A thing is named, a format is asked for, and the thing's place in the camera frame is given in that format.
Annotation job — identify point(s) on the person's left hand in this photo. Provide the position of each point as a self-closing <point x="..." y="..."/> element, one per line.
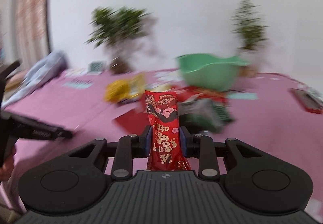
<point x="8" y="166"/>

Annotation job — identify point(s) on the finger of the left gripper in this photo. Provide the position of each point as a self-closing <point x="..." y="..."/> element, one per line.
<point x="17" y="126"/>

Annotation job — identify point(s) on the green silver snack packet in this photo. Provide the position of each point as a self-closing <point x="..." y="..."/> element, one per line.
<point x="204" y="115"/>

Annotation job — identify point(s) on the red printed snack packet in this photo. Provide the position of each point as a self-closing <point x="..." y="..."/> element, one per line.
<point x="165" y="153"/>

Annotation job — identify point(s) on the leafy plant in glass vase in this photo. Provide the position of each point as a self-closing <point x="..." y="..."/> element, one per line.
<point x="112" y="28"/>

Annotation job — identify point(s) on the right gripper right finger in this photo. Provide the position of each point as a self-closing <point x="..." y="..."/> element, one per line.
<point x="207" y="151"/>

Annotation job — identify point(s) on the red phone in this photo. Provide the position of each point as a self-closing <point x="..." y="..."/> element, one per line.
<point x="306" y="101"/>

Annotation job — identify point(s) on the flat red packet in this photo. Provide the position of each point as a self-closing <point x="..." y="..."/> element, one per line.
<point x="133" y="122"/>

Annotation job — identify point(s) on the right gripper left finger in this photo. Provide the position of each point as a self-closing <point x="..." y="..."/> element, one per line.
<point x="99" y="151"/>

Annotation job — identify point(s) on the white remote on phone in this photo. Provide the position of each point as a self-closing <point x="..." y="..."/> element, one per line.
<point x="314" y="94"/>

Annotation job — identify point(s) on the yellow chips bag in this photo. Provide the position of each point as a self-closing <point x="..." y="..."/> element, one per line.
<point x="124" y="90"/>

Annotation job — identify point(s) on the curtain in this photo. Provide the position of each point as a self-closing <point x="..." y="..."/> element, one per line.
<point x="24" y="31"/>

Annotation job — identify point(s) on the pink floral tablecloth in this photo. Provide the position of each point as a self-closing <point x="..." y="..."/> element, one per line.
<point x="274" y="122"/>

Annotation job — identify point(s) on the green plastic bowl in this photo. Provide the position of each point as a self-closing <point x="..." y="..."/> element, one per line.
<point x="209" y="71"/>

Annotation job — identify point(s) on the thin plant in white pot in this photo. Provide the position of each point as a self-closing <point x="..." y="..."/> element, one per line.
<point x="249" y="26"/>

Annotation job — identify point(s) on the digital clock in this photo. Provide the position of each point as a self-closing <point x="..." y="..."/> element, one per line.
<point x="96" y="67"/>

